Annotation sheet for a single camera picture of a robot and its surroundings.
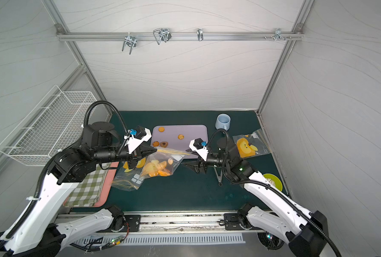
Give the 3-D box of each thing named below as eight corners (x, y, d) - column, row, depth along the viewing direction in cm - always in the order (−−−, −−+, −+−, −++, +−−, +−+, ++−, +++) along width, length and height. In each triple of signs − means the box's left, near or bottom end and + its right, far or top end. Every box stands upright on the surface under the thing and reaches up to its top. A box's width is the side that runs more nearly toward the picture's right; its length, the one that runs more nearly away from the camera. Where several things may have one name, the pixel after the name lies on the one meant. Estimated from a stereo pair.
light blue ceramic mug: (216, 132, 109) (217, 125, 104) (214, 119, 117) (215, 112, 112) (230, 132, 109) (232, 126, 104) (227, 119, 117) (229, 112, 112)
